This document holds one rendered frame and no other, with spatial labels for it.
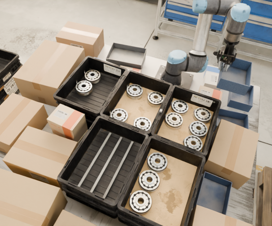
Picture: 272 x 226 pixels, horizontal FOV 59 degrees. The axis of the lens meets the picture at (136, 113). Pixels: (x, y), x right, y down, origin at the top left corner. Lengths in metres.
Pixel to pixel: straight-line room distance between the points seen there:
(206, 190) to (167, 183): 0.27
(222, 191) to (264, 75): 2.14
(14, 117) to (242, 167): 1.26
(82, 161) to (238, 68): 1.01
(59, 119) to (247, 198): 1.09
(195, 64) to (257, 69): 1.82
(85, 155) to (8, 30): 2.76
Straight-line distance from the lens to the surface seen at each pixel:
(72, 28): 2.05
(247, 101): 1.90
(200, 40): 1.65
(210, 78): 1.82
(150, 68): 1.93
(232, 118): 1.75
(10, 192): 1.25
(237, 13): 1.17
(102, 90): 1.57
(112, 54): 1.95
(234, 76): 1.47
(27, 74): 1.67
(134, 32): 3.51
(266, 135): 2.75
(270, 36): 3.26
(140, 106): 1.49
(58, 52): 1.77
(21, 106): 1.56
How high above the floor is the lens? 1.99
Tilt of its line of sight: 53 degrees down
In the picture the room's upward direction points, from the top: 5 degrees clockwise
